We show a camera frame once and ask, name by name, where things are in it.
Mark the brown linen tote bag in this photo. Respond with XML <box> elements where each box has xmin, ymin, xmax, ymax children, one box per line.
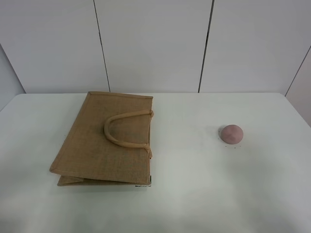
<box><xmin>50</xmin><ymin>92</ymin><xmax>154</xmax><ymax>186</ymax></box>

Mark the pink peach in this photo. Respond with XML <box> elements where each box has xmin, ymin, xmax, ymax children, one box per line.
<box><xmin>220</xmin><ymin>125</ymin><xmax>243</xmax><ymax>145</ymax></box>

